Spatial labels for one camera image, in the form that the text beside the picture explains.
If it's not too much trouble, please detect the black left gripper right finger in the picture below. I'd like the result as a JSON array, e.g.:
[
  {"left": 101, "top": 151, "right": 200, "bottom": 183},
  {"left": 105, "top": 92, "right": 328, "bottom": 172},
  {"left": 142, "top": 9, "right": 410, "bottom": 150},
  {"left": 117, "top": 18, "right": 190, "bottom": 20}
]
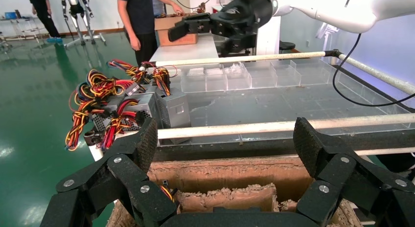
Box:
[{"left": 293, "top": 116, "right": 415, "bottom": 227}]

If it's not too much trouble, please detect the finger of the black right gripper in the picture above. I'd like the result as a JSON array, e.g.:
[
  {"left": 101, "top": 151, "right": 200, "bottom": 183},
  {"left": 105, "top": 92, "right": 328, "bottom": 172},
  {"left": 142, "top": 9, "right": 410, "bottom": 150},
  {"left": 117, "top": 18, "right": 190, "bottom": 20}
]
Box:
[
  {"left": 220, "top": 32, "right": 257, "bottom": 58},
  {"left": 167, "top": 13, "right": 213, "bottom": 43}
]

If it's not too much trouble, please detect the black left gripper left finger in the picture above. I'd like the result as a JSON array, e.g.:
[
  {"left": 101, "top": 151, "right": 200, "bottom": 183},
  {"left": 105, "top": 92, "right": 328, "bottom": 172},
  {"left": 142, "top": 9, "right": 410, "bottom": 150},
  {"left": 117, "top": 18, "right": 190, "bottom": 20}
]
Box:
[{"left": 39, "top": 116, "right": 178, "bottom": 227}]

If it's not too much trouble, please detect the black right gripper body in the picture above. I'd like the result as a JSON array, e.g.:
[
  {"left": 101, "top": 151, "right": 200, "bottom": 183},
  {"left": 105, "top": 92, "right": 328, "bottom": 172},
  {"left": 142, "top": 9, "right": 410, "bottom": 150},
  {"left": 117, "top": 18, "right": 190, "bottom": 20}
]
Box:
[{"left": 210, "top": 0, "right": 275, "bottom": 39}]

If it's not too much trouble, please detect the white column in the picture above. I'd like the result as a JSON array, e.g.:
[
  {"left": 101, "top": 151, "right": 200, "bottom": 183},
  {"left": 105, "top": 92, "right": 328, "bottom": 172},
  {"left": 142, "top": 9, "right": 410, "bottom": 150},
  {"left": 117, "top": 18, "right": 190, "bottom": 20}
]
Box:
[{"left": 256, "top": 16, "right": 281, "bottom": 56}]

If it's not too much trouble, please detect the cardboard box with red print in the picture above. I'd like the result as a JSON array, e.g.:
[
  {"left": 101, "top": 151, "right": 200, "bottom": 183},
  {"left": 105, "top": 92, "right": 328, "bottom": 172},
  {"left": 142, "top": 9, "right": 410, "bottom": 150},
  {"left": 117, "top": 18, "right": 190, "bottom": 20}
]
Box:
[{"left": 154, "top": 13, "right": 199, "bottom": 47}]

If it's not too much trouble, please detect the black round stool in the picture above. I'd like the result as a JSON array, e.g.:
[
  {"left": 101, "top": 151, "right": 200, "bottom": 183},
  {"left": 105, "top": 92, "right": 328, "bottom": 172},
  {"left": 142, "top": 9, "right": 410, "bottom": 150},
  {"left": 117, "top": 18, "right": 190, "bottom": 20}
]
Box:
[{"left": 279, "top": 41, "right": 296, "bottom": 54}]

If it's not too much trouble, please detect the person in black shirt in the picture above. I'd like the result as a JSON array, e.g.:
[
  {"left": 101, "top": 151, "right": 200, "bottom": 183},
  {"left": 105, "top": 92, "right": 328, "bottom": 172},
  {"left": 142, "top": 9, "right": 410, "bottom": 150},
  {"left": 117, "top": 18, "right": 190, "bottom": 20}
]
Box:
[{"left": 116, "top": 0, "right": 185, "bottom": 68}]

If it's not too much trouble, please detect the white standing fan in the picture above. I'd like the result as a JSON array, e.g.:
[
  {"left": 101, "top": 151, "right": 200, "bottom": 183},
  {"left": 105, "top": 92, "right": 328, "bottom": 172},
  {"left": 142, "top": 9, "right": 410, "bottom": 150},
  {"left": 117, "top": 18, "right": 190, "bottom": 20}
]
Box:
[{"left": 315, "top": 22, "right": 339, "bottom": 53}]

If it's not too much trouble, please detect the long clear acrylic bin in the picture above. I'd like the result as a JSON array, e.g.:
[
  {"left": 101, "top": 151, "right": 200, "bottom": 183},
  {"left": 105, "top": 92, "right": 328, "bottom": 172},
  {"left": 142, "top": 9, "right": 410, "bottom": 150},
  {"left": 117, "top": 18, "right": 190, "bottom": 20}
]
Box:
[{"left": 334, "top": 71, "right": 415, "bottom": 129}]

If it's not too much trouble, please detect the worn brown cardboard box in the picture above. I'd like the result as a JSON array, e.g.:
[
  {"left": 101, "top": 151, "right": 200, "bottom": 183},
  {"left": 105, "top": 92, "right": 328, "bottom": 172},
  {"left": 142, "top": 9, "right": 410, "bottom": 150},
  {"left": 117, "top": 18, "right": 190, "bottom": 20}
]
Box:
[{"left": 105, "top": 156, "right": 364, "bottom": 227}]

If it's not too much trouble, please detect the humanoid robot on stand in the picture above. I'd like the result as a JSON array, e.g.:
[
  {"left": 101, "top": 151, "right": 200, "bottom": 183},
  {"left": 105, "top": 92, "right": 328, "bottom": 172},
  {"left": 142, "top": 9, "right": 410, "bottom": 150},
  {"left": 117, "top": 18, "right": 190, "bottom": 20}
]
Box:
[{"left": 59, "top": 0, "right": 106, "bottom": 50}]

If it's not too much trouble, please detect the person in black walking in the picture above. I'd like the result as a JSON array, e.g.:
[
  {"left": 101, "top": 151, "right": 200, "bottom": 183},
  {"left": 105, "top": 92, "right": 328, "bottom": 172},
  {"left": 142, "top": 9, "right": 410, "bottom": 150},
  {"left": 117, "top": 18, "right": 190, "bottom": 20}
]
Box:
[{"left": 27, "top": 0, "right": 64, "bottom": 45}]

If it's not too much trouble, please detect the white side table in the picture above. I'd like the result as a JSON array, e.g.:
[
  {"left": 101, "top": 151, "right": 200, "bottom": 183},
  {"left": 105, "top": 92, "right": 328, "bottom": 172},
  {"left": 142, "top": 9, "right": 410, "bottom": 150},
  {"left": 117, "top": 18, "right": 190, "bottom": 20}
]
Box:
[{"left": 0, "top": 18, "right": 40, "bottom": 42}]

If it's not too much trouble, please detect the white padded pipe rail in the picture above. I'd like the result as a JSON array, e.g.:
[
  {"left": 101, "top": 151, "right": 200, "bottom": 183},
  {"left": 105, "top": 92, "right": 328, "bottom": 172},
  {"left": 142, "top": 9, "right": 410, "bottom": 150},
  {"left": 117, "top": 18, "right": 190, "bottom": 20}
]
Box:
[
  {"left": 334, "top": 52, "right": 415, "bottom": 96},
  {"left": 157, "top": 113, "right": 415, "bottom": 140},
  {"left": 147, "top": 50, "right": 338, "bottom": 68}
]

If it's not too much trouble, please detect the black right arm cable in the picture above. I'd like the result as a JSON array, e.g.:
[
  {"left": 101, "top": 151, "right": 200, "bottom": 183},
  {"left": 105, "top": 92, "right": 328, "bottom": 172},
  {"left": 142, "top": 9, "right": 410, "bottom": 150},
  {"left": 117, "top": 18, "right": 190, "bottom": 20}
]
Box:
[{"left": 332, "top": 33, "right": 415, "bottom": 107}]

